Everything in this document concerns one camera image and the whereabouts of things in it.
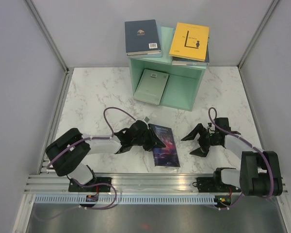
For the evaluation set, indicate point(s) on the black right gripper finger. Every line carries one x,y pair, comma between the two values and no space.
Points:
199,129
202,151

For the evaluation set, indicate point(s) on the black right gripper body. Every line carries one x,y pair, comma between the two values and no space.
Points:
209,139

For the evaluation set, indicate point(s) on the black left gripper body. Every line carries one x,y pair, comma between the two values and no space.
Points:
145,140

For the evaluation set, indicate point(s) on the purple night sky book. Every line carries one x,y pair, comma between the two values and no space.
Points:
167,156

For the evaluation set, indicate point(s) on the pale green grey book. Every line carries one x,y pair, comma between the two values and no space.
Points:
151,86

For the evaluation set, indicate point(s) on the teal ocean cover book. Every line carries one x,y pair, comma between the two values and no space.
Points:
176,61

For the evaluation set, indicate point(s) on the yellow hardcover book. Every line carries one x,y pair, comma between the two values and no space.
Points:
190,42

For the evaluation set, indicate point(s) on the dark blue hardcover book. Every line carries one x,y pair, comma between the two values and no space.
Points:
141,36

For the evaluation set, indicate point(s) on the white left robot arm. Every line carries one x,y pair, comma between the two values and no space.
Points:
67,152

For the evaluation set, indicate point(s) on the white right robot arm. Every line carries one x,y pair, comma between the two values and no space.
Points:
259,174

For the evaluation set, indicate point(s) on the mint green open cabinet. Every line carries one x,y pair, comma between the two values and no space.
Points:
183,82

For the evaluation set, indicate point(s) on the aluminium rail base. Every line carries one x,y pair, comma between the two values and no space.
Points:
126,183

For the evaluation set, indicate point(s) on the light blue cable duct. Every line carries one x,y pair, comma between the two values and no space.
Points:
106,199

